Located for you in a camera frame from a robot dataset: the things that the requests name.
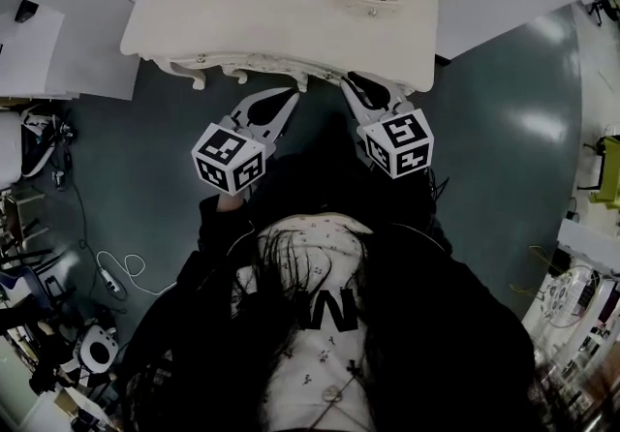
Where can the person's left forearm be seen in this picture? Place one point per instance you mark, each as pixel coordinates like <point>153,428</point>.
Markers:
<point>220,231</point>

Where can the white flat table board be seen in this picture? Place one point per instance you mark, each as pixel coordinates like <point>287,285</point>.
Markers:
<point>58,57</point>

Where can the small black box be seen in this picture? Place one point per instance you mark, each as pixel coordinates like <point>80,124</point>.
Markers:
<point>26,11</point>

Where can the cream vanity table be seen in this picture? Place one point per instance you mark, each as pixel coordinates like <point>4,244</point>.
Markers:
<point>242,18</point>

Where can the black stand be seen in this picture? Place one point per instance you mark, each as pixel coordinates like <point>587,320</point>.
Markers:
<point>603,9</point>

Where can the person's torso in dark jacket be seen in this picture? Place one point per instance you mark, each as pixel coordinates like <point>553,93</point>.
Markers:
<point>334,314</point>

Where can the white round speaker-like device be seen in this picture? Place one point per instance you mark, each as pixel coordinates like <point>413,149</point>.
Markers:
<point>97,350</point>

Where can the green chair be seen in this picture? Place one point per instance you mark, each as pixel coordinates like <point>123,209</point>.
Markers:
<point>606,173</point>

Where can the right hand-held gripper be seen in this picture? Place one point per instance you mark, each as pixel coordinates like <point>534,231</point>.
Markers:
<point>399,144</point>

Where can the white power strip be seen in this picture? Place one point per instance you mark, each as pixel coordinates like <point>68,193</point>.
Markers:
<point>109,278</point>

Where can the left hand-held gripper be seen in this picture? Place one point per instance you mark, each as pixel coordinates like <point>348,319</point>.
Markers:
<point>227,156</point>

